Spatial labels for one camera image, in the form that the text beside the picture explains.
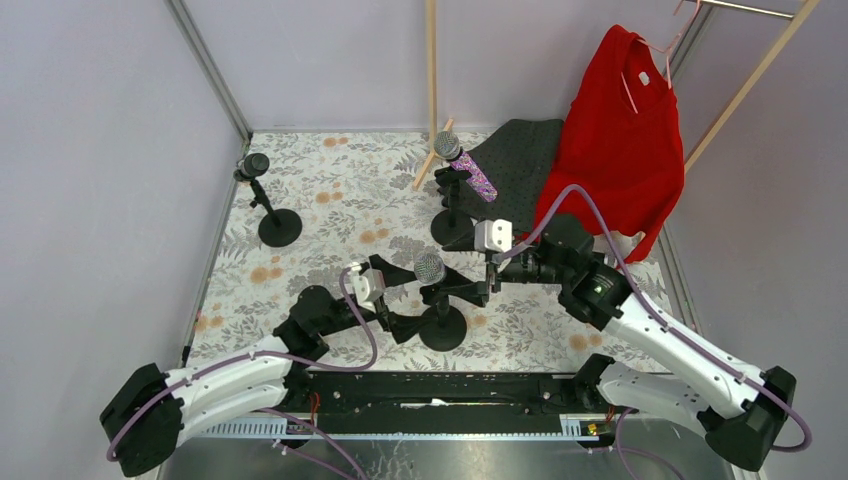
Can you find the pink clothes hanger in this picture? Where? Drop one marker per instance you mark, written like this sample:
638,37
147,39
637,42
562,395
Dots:
666,52

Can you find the black mic stand back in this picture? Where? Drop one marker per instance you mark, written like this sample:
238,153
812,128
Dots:
451,223

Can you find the red t-shirt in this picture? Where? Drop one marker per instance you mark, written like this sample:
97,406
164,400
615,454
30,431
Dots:
621,142

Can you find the wooden clothes rack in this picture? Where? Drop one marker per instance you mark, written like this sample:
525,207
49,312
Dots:
689,32

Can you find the black mic stand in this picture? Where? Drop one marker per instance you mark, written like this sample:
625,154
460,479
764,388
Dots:
444,327
451,223
279,227

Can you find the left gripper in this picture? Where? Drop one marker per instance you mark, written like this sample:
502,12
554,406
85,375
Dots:
383,307

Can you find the grey dotted cloth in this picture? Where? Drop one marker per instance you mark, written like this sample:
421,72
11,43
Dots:
517,159

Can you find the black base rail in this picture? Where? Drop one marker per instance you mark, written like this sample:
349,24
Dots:
439,403

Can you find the floral table mat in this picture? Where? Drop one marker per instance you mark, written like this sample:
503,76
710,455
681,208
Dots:
353,193

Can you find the silver head black microphone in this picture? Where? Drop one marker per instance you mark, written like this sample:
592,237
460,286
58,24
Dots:
429,269

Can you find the purple glitter microphone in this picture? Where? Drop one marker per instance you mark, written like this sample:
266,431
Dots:
447,146

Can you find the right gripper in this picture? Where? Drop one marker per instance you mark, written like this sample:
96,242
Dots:
491,271

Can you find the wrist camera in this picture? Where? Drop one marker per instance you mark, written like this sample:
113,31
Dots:
367,285
493,236

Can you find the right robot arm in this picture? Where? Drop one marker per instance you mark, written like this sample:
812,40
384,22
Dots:
736,407

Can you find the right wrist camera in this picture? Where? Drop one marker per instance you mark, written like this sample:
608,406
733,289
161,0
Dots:
493,236

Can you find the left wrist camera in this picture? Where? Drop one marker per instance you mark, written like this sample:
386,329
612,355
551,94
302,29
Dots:
367,285

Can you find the black mic stand front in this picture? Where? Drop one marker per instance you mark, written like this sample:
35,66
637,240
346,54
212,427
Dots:
279,227

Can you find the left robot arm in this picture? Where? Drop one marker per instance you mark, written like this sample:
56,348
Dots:
155,412

